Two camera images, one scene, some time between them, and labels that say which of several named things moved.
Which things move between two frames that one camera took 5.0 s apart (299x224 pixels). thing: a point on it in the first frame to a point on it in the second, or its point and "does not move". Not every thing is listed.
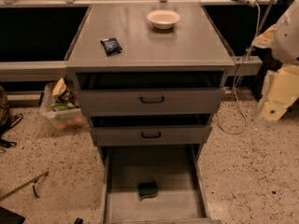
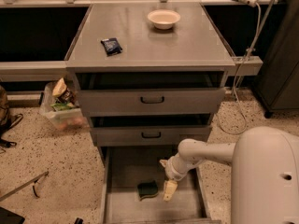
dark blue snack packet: (111, 46) does not move
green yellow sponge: (148, 189) does not move
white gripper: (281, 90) to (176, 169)
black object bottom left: (7, 217) does not move
